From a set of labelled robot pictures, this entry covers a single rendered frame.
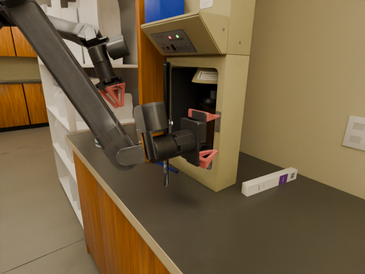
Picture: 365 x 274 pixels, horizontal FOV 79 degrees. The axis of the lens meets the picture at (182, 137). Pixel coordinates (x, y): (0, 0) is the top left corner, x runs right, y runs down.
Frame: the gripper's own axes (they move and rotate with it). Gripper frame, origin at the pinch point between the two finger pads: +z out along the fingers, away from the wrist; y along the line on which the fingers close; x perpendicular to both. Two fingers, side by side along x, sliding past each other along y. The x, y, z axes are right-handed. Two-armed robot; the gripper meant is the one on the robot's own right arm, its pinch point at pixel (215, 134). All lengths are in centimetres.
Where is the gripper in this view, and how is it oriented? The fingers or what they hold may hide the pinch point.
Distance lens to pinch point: 59.6
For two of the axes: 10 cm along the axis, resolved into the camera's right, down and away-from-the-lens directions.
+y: 0.0, -9.5, -3.0
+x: -6.1, -2.4, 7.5
